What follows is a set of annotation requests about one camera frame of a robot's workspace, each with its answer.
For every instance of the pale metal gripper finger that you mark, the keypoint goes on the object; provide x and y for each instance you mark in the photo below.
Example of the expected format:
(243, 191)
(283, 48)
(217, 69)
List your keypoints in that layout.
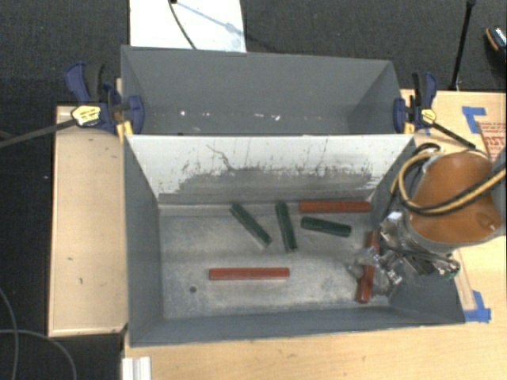
(363, 260)
(387, 277)

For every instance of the red-brown block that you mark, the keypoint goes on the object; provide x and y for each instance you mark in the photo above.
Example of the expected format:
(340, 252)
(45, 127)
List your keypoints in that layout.
(249, 273)
(364, 289)
(334, 207)

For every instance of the dark green flat block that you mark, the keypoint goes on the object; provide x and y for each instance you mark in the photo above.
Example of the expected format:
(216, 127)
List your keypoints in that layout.
(286, 227)
(250, 225)
(325, 226)

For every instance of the grey metal bin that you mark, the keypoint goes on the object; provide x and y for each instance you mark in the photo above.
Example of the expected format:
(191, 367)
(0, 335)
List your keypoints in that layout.
(253, 248)

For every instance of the brown cardboard with red print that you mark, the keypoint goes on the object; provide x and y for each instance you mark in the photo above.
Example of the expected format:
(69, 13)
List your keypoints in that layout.
(455, 133)

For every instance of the pale wood board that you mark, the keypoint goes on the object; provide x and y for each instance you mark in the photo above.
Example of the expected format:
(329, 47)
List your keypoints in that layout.
(87, 228)

